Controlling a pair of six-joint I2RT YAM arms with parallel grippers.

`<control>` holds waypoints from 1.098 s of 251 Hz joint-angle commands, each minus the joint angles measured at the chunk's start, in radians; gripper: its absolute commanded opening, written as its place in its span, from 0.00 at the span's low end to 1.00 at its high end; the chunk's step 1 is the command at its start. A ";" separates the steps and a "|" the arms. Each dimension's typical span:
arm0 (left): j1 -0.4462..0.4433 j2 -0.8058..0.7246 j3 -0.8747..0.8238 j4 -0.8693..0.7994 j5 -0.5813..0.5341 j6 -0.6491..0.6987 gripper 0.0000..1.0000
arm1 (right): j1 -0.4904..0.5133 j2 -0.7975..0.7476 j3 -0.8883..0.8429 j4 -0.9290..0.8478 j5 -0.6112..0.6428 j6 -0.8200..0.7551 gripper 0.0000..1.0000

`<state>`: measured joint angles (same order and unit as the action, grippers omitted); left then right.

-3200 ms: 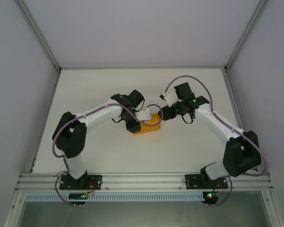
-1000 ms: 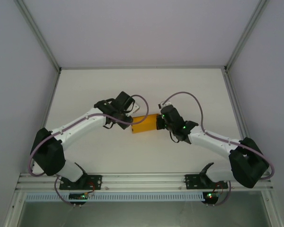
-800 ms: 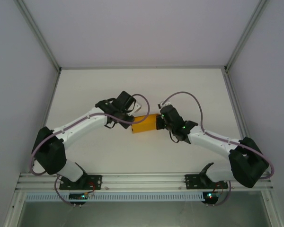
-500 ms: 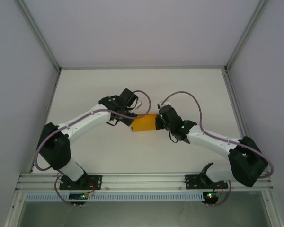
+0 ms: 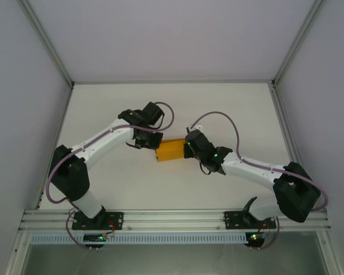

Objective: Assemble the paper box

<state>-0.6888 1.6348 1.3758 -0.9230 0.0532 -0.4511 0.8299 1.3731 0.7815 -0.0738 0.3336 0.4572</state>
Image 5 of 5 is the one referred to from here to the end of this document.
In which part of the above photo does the orange paper box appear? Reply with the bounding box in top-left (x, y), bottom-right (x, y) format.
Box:
top-left (155, 138), bottom-right (187, 163)

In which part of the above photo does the left green circuit board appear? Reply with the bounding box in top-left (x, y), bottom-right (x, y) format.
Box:
top-left (83, 234), bottom-right (107, 243)

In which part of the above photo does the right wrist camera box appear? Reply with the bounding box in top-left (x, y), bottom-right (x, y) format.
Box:
top-left (187, 121), bottom-right (204, 133)

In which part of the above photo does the aluminium mounting rail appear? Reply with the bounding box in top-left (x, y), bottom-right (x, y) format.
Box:
top-left (18, 208), bottom-right (332, 231)

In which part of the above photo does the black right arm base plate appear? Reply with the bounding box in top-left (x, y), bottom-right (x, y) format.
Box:
top-left (223, 211), bottom-right (277, 230)

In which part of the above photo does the aluminium table side rail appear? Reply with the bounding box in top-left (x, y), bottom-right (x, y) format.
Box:
top-left (33, 84), bottom-right (75, 211)
top-left (270, 85), bottom-right (314, 209)

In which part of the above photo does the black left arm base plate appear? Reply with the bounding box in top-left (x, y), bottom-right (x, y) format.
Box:
top-left (71, 211), bottom-right (124, 231)

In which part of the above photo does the slotted light blue cable duct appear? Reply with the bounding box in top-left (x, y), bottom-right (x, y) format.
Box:
top-left (30, 233), bottom-right (247, 244)

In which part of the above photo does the aluminium frame post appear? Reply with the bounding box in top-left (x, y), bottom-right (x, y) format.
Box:
top-left (271, 0), bottom-right (326, 87)
top-left (17, 0), bottom-right (75, 87)

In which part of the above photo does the aluminium frame leg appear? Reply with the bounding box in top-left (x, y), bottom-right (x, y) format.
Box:
top-left (4, 230), bottom-right (32, 275)
top-left (315, 230), bottom-right (343, 275)

